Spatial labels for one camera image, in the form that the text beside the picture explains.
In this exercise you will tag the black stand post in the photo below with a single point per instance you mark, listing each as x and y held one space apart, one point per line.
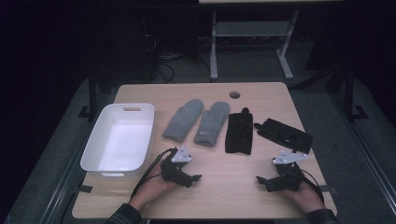
349 93
92 93

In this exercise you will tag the black tape strip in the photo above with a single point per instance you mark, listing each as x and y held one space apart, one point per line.
327 188
85 188

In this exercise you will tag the person's left hand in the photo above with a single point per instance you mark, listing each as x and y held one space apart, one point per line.
152 189

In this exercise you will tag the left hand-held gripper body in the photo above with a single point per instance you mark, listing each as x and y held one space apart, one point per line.
174 169

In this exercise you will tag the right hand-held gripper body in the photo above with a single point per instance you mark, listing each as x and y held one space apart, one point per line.
288 179

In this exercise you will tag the grey mitten with label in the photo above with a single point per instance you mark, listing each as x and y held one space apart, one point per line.
212 124

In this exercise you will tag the grey metal table frame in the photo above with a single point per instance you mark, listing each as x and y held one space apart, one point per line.
252 29

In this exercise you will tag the black glove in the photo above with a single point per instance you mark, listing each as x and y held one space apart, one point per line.
286 134
239 133

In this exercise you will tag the white plastic bin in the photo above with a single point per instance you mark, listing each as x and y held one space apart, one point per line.
120 146

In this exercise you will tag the person's right hand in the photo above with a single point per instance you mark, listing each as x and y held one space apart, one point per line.
306 196

